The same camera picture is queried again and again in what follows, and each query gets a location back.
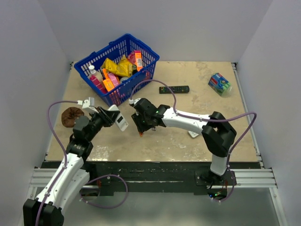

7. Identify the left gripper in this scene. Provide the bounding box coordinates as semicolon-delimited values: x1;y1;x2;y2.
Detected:
86;106;119;141

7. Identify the white red remote control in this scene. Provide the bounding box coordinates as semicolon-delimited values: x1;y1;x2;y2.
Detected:
108;105;128;132

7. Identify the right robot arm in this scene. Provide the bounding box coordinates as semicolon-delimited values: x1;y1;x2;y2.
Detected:
129;98;237;185

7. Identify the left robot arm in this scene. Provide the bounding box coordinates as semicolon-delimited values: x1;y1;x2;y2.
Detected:
23;105;122;226

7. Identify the black TV remote control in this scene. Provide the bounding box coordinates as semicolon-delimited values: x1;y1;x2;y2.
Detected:
159;86;190;94

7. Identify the white grey remote control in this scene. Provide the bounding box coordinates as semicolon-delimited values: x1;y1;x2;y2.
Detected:
188;131;199;138

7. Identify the small orange box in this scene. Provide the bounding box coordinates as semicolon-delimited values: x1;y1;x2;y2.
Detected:
102;79;115;92

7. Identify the white cap bottle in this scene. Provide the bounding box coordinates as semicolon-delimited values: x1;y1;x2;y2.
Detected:
88;65;103;82

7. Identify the brown crumpled cloth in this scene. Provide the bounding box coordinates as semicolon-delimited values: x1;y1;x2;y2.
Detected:
61;107;84;128

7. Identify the yellow snack bag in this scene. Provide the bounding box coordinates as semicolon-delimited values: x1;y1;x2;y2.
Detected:
101;55;133;78

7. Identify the blue plastic shopping basket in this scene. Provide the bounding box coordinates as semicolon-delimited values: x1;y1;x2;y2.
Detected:
74;33;159;106

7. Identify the orange pink box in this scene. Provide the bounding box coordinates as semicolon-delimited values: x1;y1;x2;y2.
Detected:
128;50;143;71

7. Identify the blue green sponge pack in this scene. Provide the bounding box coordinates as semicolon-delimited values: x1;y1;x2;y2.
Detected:
208;73;232;97

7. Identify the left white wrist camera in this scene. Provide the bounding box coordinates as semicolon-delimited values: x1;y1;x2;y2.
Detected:
77;97;98;114

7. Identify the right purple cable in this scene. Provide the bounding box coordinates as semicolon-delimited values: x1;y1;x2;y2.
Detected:
129;79;257;170

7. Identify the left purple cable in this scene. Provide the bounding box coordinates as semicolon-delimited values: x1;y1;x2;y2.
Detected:
36;100;83;226

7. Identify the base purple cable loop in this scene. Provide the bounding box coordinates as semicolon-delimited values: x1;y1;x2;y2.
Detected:
79;174;129;209

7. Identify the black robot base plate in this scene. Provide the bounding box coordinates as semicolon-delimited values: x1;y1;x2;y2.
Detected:
41;161;261;196

